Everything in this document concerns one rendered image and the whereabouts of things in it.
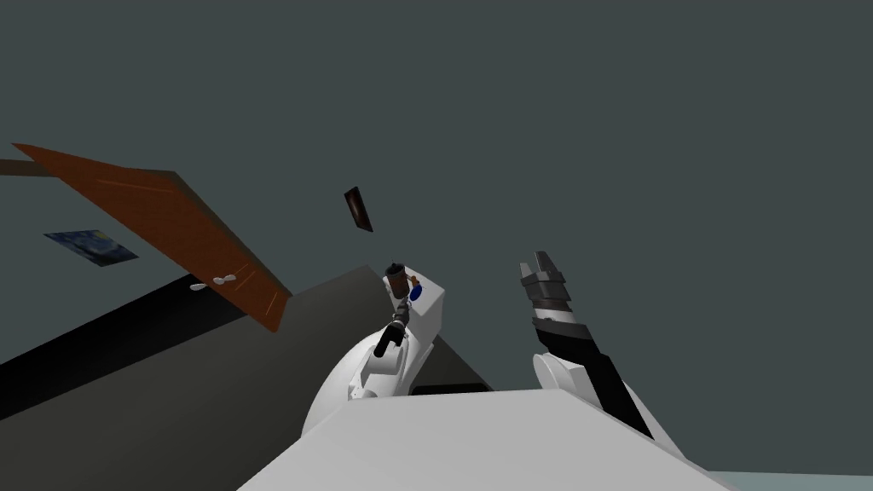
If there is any white toilet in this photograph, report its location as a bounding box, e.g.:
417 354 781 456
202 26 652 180
300 271 447 442

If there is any dark brown wall plate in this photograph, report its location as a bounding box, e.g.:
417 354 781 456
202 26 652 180
343 185 375 234

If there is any blue night sky painting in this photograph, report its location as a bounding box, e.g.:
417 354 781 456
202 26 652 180
43 228 141 269

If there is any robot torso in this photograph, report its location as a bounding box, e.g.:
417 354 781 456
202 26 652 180
234 384 741 491

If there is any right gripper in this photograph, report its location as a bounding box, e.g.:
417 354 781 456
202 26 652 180
518 250 574 315

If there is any dark brown cup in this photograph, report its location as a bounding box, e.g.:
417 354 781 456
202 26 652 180
383 261 409 299

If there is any brown wooden door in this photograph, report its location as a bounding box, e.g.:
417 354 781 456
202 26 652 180
11 142 294 335

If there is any white door handle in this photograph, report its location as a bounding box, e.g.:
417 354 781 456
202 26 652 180
188 273 238 293

